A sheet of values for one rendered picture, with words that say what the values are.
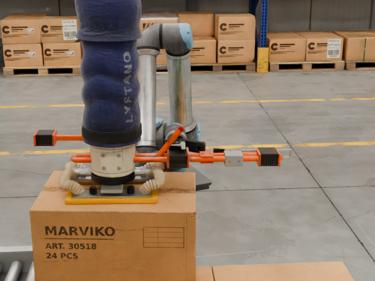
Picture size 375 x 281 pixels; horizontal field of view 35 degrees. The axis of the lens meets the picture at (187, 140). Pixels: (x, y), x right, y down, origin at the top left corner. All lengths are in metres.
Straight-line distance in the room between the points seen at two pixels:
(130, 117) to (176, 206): 0.36
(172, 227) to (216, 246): 1.89
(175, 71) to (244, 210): 1.99
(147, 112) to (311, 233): 1.99
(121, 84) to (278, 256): 2.14
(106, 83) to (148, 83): 0.57
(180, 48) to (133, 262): 1.01
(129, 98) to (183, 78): 0.71
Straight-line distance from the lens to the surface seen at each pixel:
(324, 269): 2.77
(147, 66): 2.69
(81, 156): 2.33
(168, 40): 2.71
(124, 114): 2.16
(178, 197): 2.28
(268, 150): 2.34
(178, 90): 2.87
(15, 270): 2.81
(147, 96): 2.66
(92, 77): 2.15
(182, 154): 2.29
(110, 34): 2.09
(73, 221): 2.21
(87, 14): 2.10
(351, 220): 4.54
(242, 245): 4.08
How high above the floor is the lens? 1.91
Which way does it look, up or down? 18 degrees down
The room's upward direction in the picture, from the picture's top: straight up
